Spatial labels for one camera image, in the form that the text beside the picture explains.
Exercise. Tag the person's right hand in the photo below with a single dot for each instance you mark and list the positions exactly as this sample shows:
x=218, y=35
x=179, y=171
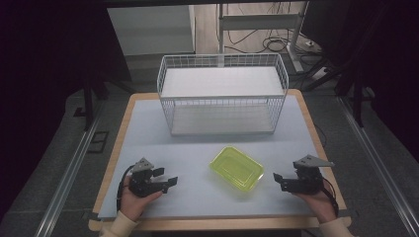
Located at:
x=321, y=204

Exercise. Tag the dark curtain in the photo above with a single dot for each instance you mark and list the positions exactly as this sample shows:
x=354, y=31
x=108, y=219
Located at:
x=42, y=65
x=388, y=65

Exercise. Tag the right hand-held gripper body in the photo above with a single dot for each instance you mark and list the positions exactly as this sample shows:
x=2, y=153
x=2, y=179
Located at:
x=309, y=179

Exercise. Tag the light grey table mat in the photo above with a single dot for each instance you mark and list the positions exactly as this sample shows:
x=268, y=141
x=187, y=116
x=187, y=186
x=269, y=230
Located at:
x=197, y=197

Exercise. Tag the white cabinet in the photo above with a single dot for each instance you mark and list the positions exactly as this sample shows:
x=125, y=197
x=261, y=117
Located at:
x=151, y=29

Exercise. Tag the black floor bracket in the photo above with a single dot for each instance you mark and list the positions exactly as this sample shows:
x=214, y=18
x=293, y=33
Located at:
x=98, y=141

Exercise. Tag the black stand leg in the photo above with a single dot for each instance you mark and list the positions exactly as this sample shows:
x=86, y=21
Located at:
x=88, y=102
x=357, y=98

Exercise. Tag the white metal stand frame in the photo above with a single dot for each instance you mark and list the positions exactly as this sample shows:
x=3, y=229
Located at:
x=260, y=21

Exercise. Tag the person's left hand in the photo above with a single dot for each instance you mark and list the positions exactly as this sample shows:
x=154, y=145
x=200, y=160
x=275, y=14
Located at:
x=133, y=204

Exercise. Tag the yellow-green plastic tray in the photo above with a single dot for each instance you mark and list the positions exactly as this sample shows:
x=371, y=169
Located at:
x=237, y=168

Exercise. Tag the aluminium floor rail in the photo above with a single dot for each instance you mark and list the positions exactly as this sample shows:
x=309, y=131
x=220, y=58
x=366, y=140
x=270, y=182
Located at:
x=67, y=177
x=378, y=168

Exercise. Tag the white power strip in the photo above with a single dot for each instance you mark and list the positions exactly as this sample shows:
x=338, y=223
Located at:
x=312, y=45

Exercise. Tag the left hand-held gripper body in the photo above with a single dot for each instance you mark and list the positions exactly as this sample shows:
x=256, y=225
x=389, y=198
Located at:
x=141, y=184

